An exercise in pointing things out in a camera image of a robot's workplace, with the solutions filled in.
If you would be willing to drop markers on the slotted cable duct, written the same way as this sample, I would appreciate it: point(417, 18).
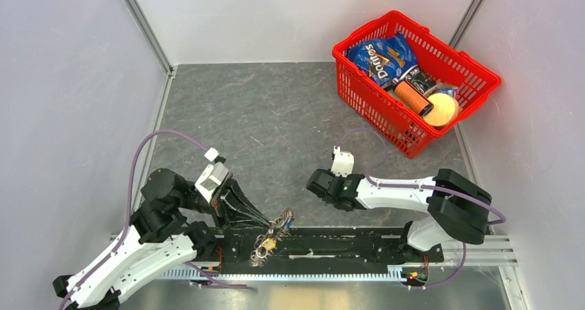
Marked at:
point(392, 274)

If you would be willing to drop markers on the black snack packet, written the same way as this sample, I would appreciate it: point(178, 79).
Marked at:
point(419, 79)

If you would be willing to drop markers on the blue Doritos chip bag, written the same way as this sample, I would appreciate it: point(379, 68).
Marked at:
point(383, 60)

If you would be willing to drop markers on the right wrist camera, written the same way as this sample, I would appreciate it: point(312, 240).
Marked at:
point(343, 162)

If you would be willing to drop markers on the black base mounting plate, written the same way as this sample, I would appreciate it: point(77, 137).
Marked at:
point(317, 250)

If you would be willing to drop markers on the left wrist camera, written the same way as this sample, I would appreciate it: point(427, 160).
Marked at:
point(213, 175)

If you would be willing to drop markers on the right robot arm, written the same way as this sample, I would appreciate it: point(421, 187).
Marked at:
point(457, 209)

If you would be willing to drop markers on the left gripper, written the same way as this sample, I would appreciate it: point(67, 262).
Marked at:
point(232, 216)

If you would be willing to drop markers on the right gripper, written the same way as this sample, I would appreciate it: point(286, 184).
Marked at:
point(329, 172)

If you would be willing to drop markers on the orange cylindrical can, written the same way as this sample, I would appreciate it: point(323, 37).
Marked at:
point(413, 98)

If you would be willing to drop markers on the round yellow sponge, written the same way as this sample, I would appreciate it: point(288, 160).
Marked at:
point(445, 109)

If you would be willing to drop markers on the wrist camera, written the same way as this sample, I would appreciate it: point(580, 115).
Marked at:
point(343, 162)
point(213, 175)

